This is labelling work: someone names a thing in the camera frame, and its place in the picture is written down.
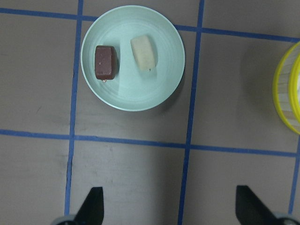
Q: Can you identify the light green round plate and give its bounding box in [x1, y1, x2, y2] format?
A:
[81, 5, 185, 112]

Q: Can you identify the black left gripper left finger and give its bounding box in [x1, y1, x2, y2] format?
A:
[75, 187, 104, 225]

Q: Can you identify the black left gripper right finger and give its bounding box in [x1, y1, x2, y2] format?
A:
[235, 185, 277, 225]

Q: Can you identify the yellow rimmed bamboo steamer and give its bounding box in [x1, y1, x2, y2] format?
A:
[272, 42, 300, 134]

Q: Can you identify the brown rectangular bun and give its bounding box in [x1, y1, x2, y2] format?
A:
[94, 45, 118, 81]

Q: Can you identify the white rectangular bun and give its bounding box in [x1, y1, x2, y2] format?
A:
[130, 35, 156, 71]

